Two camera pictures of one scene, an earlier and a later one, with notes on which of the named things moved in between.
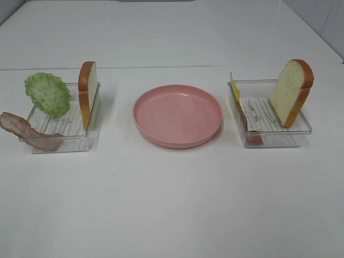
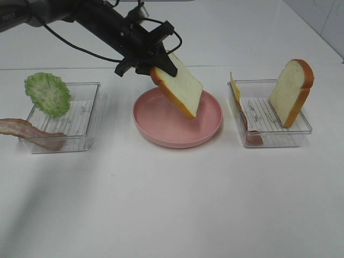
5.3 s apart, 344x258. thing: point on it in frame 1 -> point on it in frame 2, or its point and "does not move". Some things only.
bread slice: [292, 91] does not move
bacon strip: [252, 137] does not move
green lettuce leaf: [49, 93] does not move
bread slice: [87, 88] -> [183, 90]
